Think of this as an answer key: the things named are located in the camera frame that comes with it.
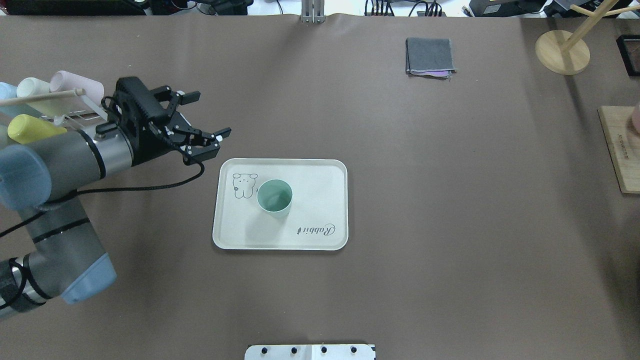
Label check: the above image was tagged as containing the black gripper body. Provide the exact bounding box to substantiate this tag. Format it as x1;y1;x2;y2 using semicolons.
94;112;221;167

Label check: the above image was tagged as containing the green plastic cup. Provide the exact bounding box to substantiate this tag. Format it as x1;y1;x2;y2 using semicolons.
257;178;293;218

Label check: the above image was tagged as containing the cream rabbit tray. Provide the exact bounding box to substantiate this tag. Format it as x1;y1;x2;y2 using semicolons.
212;158;349;251

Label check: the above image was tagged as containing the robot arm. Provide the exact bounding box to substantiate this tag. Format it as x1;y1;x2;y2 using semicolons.
1;77;232;318

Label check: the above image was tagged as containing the white plastic cup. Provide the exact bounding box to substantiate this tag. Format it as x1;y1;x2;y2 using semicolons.
16;77;70;117

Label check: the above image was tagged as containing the pink plastic cup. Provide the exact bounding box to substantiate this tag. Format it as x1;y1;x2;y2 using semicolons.
49;70;105;105

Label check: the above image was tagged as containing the yellow plastic cup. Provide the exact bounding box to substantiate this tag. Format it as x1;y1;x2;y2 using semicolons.
7;114;67;145

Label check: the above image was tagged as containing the blue plastic cup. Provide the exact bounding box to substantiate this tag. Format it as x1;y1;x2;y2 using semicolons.
0;82;32;119

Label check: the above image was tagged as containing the grey folded cloth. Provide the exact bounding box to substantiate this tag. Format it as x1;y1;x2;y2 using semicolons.
405;37;458;78

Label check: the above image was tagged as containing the wooden mug tree stand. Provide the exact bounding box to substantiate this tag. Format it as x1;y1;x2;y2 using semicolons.
534;0;640;76

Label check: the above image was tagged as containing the wooden cutting board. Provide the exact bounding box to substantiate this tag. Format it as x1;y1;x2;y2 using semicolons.
598;105;640;194

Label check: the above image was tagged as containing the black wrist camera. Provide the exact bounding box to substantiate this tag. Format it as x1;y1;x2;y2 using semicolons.
103;76;171;132

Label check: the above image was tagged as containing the white wire cup rack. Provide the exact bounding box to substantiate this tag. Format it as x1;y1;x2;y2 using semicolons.
0;88;108;129

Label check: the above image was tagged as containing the aluminium frame post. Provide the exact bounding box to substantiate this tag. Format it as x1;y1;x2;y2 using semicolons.
300;0;326;24

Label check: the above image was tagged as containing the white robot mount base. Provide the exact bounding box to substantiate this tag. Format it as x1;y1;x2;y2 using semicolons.
244;343;377;360

